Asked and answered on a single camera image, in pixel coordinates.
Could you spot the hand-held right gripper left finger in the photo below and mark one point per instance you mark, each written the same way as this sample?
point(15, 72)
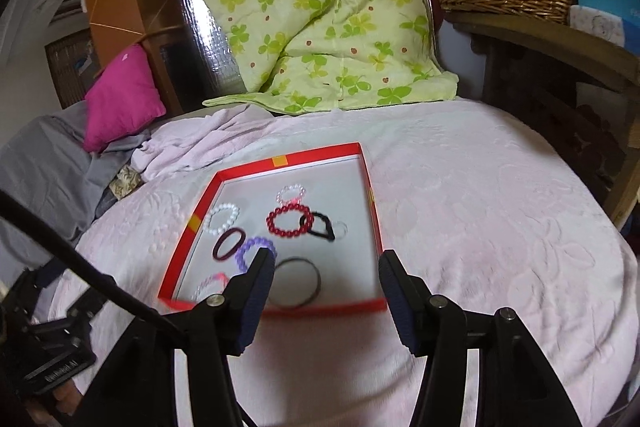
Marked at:
point(252, 307)

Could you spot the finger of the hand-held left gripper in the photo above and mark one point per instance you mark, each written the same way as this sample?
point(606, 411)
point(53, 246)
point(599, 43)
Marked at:
point(45, 273)
point(87, 307)

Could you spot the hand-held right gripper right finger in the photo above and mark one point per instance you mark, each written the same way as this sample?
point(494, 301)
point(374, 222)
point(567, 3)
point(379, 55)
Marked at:
point(400, 307)

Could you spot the red cardboard box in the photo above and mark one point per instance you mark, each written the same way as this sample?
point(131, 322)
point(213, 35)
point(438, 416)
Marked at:
point(340, 307)

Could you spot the metal bangle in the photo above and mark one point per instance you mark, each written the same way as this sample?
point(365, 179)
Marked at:
point(318, 282)

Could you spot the person's left hand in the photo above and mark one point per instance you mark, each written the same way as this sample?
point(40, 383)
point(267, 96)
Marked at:
point(65, 397)

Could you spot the grey bed sheet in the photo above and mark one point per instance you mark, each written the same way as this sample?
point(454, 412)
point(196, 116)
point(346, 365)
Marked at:
point(45, 167)

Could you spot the floral cloth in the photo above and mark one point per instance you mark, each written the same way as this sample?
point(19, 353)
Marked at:
point(127, 182)

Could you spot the magenta pillow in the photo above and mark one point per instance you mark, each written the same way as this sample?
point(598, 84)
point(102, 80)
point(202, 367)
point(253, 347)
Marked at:
point(120, 102)

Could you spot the dark wicker panel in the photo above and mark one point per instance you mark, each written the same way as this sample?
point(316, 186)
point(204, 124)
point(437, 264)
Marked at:
point(70, 67)

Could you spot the white slatted vent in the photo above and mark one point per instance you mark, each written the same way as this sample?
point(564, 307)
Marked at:
point(65, 4)

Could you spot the green clover quilt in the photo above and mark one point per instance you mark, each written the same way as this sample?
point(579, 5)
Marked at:
point(310, 7)

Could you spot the wooden bench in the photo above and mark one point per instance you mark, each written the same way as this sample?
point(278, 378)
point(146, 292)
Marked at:
point(550, 37)

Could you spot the white printed paper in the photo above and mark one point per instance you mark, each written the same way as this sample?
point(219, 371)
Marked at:
point(597, 24)

